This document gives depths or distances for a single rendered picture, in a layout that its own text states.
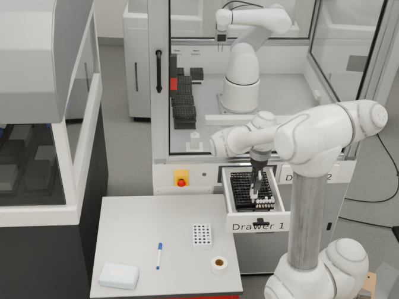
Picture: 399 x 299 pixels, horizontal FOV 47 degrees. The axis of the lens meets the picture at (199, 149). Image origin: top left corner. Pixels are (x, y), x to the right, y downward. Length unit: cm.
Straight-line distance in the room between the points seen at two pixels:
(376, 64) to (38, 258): 183
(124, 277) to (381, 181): 249
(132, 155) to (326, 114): 269
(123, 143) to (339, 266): 262
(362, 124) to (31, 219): 147
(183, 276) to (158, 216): 37
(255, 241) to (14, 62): 163
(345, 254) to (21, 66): 130
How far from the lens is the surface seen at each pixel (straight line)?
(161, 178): 229
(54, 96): 175
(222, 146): 174
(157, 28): 187
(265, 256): 281
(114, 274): 197
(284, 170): 232
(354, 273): 171
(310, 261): 156
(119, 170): 368
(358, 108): 135
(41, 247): 243
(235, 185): 221
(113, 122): 422
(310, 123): 126
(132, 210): 227
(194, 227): 214
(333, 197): 257
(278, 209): 219
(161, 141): 215
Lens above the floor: 237
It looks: 38 degrees down
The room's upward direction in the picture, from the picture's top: 3 degrees clockwise
